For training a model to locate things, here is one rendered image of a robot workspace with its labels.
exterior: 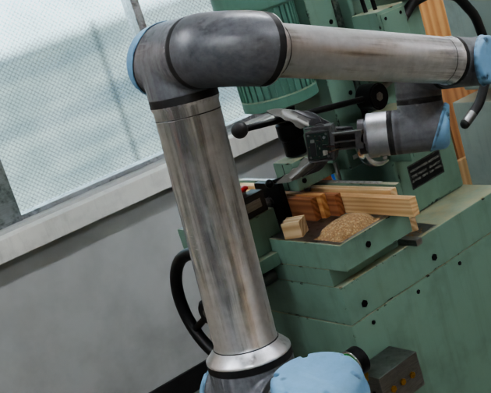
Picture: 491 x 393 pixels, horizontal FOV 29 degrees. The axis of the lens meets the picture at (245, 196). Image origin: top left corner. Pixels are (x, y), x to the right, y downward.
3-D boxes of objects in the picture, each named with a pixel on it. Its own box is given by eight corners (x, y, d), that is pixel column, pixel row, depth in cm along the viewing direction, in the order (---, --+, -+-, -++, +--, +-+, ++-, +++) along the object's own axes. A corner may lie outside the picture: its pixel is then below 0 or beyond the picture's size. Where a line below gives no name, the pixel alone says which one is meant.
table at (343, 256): (153, 266, 239) (146, 244, 237) (244, 217, 255) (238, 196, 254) (315, 292, 190) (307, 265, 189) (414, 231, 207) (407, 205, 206)
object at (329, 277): (222, 270, 233) (217, 255, 232) (284, 235, 245) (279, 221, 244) (333, 287, 201) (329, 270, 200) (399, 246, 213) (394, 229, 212)
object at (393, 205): (220, 205, 252) (216, 191, 250) (226, 202, 253) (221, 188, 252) (414, 217, 197) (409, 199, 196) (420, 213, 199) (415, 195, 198)
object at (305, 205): (265, 217, 229) (259, 196, 227) (270, 214, 230) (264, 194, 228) (316, 221, 214) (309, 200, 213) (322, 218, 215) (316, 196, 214)
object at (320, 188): (228, 202, 252) (223, 185, 250) (234, 199, 253) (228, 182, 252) (395, 211, 204) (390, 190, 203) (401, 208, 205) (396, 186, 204)
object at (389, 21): (367, 80, 218) (350, 16, 214) (393, 68, 223) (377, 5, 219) (394, 78, 211) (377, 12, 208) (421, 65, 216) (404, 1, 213)
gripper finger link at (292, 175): (272, 185, 196) (304, 154, 193) (277, 181, 202) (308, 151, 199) (282, 196, 196) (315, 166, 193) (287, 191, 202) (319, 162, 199)
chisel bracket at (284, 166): (282, 197, 223) (271, 163, 220) (323, 175, 230) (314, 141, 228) (302, 198, 217) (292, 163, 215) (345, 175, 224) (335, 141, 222)
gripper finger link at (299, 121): (269, 100, 193) (309, 122, 192) (273, 98, 199) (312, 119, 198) (262, 114, 194) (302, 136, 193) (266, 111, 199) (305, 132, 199)
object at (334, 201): (268, 211, 233) (263, 192, 231) (274, 208, 234) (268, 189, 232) (340, 216, 213) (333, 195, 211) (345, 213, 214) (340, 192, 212)
